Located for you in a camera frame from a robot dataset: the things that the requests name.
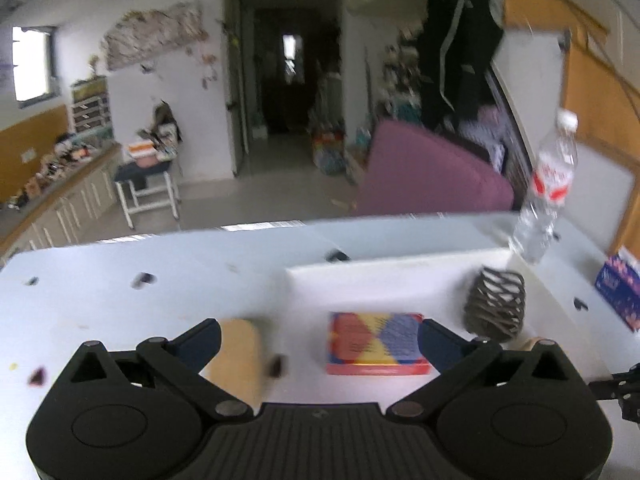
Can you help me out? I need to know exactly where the white cardboard tray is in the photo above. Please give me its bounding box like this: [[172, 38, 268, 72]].
[[269, 249, 610, 408]]

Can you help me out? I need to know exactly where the plastic drawer unit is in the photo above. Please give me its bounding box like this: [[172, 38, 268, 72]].
[[70, 76, 112, 133]]

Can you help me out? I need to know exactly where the beige Kinyo case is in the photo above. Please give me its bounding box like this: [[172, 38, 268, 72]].
[[518, 337, 541, 351]]

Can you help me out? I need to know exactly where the oval wooden block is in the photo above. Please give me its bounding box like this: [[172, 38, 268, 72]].
[[200, 318, 267, 412]]

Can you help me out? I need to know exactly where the clear water bottle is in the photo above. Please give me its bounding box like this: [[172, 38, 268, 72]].
[[510, 108, 578, 264]]

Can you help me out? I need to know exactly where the colourful card box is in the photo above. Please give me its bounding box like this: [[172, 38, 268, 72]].
[[326, 312, 431, 376]]

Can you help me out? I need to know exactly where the dark brown wavy hair claw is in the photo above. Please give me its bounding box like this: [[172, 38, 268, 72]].
[[463, 266, 526, 344]]

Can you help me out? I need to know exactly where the pink pot on stool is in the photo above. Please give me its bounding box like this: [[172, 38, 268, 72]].
[[127, 140, 158, 168]]

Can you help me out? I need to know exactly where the small dark stool table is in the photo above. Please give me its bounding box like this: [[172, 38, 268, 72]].
[[114, 160, 180, 230]]

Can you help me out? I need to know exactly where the purple armchair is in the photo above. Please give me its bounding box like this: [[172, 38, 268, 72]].
[[354, 119, 514, 217]]

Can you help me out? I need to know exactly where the purple tissue pack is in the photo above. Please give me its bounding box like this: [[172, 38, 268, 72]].
[[594, 247, 640, 333]]

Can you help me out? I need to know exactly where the black hanging jacket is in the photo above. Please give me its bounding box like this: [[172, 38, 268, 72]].
[[416, 0, 504, 129]]

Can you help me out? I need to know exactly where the white cabinet counter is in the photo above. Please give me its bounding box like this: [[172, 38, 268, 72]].
[[1, 143, 122, 264]]

